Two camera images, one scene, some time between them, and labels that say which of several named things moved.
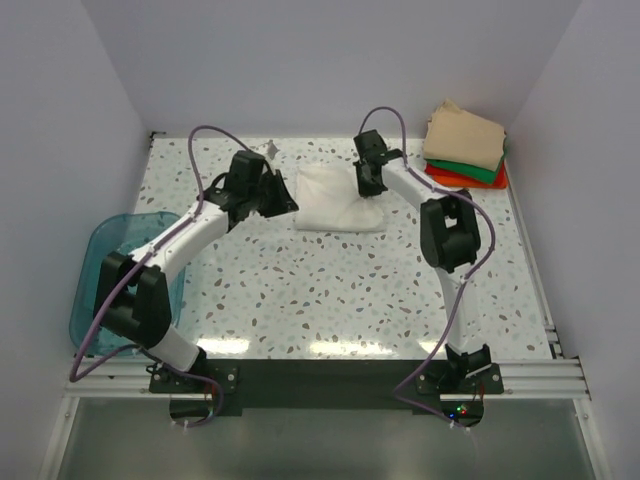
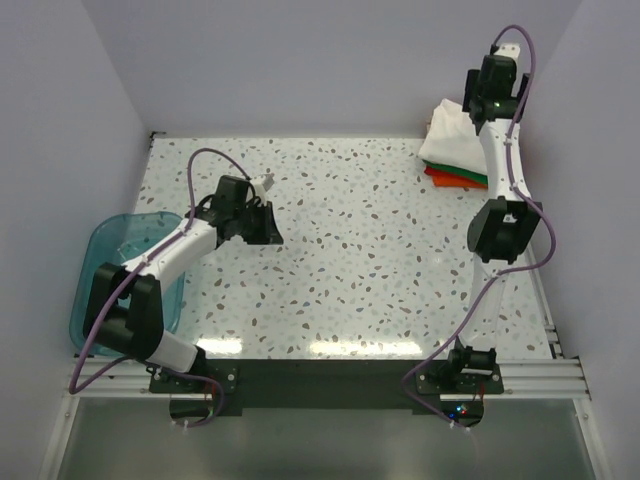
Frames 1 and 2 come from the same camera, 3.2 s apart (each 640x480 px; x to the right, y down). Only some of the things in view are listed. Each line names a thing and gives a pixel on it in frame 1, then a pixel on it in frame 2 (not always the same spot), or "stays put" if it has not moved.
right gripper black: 364,190 -> 470,88
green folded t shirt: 466,171 stays put
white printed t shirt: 328,198 -> 451,139
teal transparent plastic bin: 115,234 stays put
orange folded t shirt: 452,180 stays put
